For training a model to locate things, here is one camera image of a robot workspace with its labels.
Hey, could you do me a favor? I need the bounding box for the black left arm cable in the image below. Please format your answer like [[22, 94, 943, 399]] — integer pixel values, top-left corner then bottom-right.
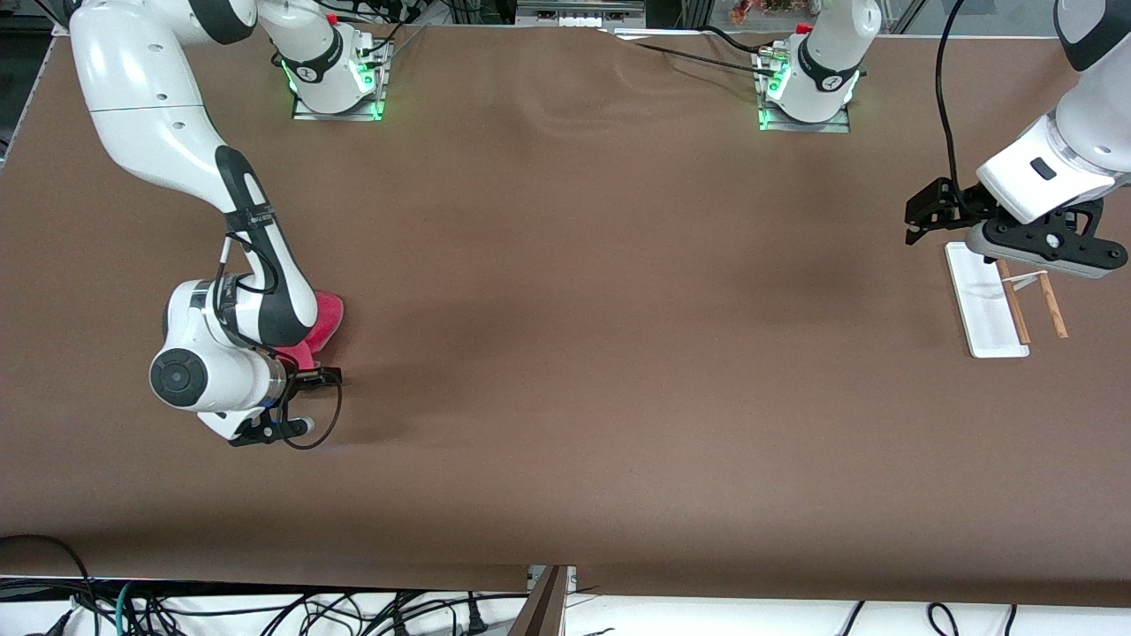
[[935, 0, 968, 208]]

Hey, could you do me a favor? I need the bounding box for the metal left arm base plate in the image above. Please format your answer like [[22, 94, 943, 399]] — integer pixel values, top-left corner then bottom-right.
[[758, 53, 852, 133]]

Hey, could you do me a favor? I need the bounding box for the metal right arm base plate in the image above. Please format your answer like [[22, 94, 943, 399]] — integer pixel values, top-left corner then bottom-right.
[[292, 40, 388, 122]]

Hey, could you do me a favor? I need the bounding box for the short black table cable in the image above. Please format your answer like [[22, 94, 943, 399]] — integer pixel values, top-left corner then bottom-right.
[[698, 25, 765, 54]]

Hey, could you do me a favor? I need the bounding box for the thick black floor cable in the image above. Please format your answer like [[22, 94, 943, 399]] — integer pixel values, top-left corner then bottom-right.
[[0, 534, 94, 619]]

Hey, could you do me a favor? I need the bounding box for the tangled black floor cable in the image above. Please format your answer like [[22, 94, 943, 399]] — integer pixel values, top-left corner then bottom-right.
[[133, 590, 531, 636]]

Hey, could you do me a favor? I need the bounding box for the grey power strip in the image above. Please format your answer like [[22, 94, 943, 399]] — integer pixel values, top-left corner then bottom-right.
[[517, 0, 646, 27]]

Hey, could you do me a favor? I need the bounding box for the long black table cable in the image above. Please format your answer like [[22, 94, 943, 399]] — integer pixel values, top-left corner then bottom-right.
[[632, 42, 778, 76]]

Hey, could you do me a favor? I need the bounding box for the white wooden towel rack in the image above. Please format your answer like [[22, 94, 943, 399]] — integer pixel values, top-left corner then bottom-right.
[[944, 240, 1070, 360]]

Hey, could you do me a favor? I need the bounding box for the pink towel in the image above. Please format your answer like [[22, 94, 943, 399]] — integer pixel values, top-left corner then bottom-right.
[[274, 290, 346, 372]]

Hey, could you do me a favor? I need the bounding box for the orange patterned object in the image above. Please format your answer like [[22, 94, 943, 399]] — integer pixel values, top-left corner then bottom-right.
[[729, 0, 814, 23]]

